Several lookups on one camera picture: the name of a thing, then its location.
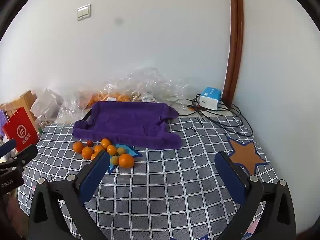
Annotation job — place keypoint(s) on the clear bag of oranges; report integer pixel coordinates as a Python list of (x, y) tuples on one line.
[(107, 97)]

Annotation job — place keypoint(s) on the grey translucent plastic bag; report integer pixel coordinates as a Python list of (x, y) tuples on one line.
[(46, 102)]

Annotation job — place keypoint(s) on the grey checkered tablecloth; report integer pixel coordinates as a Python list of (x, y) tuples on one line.
[(162, 180)]

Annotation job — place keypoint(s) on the small green-yellow fruit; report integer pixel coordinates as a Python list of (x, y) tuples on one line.
[(121, 151), (115, 160)]

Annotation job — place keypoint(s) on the white light switch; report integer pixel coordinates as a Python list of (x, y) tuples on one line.
[(84, 12)]

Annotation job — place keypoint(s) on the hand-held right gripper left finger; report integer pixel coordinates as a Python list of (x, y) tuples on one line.
[(95, 172)]

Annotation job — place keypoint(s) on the purple paper bag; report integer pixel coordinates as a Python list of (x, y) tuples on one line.
[(3, 120)]

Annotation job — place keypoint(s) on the crumpled clear plastic wrap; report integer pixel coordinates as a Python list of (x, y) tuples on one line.
[(71, 110)]

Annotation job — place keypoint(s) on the red paper bag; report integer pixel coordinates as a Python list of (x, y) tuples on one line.
[(21, 127)]

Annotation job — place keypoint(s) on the brown wooden door frame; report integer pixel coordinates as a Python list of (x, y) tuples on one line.
[(236, 42)]

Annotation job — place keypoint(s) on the small red apple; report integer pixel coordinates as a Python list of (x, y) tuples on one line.
[(89, 143)]

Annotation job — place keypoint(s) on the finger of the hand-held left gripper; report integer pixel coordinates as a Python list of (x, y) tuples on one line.
[(7, 146), (25, 153)]

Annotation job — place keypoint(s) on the large crumpled clear plastic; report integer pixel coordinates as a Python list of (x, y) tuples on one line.
[(155, 85)]

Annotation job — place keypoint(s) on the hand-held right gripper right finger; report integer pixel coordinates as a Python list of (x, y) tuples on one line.
[(230, 177)]

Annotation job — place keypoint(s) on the cluster of mandarins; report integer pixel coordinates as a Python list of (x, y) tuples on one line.
[(126, 160)]

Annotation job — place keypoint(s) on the purple towel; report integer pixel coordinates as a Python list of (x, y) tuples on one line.
[(125, 122)]

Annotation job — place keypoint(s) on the blue and white box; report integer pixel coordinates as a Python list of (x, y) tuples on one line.
[(210, 98)]

